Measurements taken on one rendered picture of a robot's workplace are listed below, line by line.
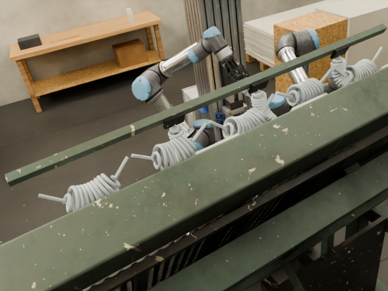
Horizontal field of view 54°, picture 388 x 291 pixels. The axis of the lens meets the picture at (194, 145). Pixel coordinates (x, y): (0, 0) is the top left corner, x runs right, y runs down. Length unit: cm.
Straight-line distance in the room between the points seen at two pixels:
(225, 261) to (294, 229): 18
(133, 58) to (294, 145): 555
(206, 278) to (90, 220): 31
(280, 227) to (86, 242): 46
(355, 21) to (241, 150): 431
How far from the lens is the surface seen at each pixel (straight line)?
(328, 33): 372
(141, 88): 203
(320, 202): 98
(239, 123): 91
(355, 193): 103
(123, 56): 618
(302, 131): 79
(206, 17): 220
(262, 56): 591
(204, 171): 69
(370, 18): 511
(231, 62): 177
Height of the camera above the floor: 236
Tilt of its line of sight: 33 degrees down
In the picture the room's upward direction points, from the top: 10 degrees counter-clockwise
